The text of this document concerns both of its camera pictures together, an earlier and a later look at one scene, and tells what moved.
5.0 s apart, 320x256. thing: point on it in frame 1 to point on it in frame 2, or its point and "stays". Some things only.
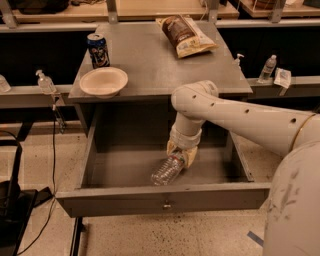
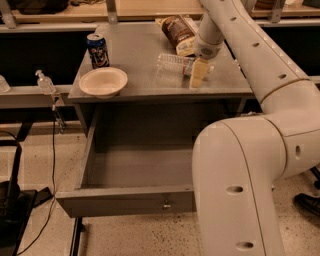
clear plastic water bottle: x=167 y=170 to x=174 y=65
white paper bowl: x=104 y=82 stays
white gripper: x=184 y=141 to x=207 y=48
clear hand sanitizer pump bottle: x=45 y=84 stays
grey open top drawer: x=118 y=179 stays
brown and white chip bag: x=187 y=35 stays
